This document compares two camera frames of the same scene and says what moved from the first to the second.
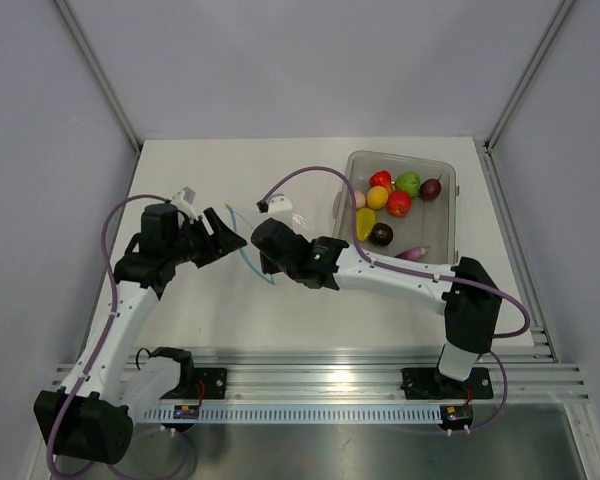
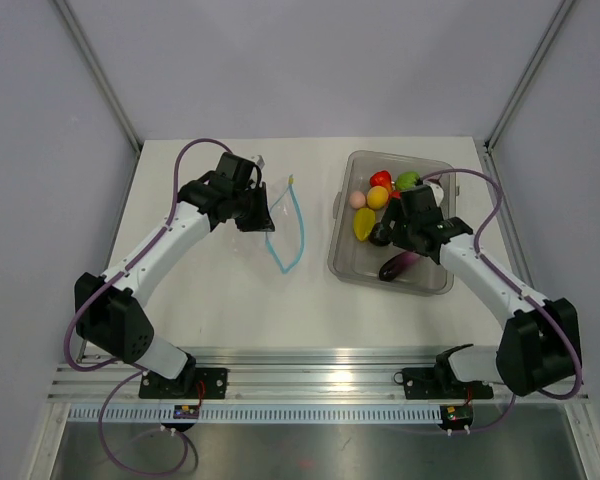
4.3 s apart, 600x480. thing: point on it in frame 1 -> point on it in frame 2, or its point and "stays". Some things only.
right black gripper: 268,265 -> 396,213
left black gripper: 229,241 -> 262,221
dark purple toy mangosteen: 381,233 stays
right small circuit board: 456,415 stays
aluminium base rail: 373,376 stays
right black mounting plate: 430,384 stays
